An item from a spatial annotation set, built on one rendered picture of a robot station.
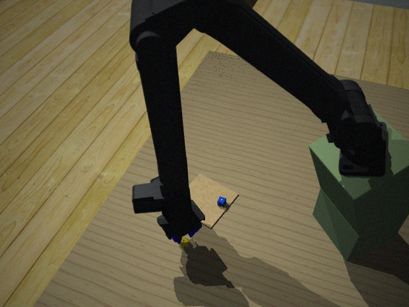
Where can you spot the yellow die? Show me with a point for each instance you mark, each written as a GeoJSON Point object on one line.
{"type": "Point", "coordinates": [184, 242]}

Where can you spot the blue die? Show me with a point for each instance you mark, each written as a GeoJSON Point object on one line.
{"type": "Point", "coordinates": [221, 201]}

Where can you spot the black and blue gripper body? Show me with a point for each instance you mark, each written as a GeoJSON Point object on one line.
{"type": "Point", "coordinates": [182, 224]}

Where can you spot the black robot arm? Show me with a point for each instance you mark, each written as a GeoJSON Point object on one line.
{"type": "Point", "coordinates": [158, 26]}

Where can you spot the tan mat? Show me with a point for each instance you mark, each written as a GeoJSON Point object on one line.
{"type": "Point", "coordinates": [205, 193]}

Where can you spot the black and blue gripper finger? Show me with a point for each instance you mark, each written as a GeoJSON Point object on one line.
{"type": "Point", "coordinates": [192, 233]}
{"type": "Point", "coordinates": [177, 240]}

